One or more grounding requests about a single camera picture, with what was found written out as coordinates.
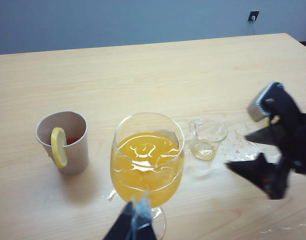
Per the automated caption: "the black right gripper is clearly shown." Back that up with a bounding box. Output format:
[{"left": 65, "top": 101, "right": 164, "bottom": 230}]
[{"left": 225, "top": 86, "right": 306, "bottom": 200}]

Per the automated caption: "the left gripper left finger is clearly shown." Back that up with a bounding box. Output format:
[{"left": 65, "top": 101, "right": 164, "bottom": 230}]
[{"left": 102, "top": 201, "right": 134, "bottom": 240}]

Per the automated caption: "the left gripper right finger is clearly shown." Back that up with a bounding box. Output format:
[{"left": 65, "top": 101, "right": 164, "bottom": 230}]
[{"left": 132, "top": 194, "right": 158, "bottom": 240}]

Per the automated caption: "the clear glass measuring cup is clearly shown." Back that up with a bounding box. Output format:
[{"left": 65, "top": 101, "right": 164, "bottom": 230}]
[{"left": 188, "top": 118, "right": 229, "bottom": 161}]

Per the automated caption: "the beige paper cup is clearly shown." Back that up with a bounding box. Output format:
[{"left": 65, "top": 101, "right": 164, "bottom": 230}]
[{"left": 35, "top": 111, "right": 90, "bottom": 176}]

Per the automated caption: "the clear wine glass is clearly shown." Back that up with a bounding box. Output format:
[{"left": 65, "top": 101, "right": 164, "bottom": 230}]
[{"left": 110, "top": 112, "right": 186, "bottom": 240}]

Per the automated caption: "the yellow lemon slice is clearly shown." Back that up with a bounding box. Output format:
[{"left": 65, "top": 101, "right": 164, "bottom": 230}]
[{"left": 50, "top": 127, "right": 68, "bottom": 169}]

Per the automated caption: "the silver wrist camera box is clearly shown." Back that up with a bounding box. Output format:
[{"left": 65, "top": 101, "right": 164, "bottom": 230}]
[{"left": 247, "top": 81, "right": 285, "bottom": 123}]

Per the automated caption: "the black wall outlet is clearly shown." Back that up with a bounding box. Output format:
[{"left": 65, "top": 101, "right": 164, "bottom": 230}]
[{"left": 248, "top": 10, "right": 260, "bottom": 23}]

